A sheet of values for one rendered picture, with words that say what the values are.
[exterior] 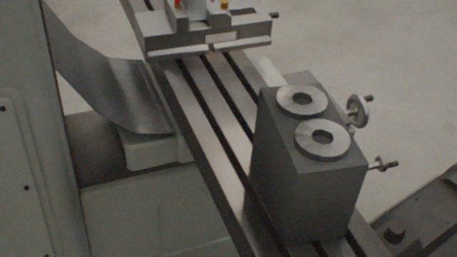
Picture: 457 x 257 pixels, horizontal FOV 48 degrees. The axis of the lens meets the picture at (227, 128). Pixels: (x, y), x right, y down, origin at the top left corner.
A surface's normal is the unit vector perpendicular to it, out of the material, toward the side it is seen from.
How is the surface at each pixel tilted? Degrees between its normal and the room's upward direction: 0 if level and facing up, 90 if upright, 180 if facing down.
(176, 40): 90
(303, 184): 90
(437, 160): 0
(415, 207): 0
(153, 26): 0
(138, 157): 90
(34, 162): 88
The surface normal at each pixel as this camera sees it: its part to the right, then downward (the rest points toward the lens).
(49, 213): 0.36, 0.61
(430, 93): 0.06, -0.75
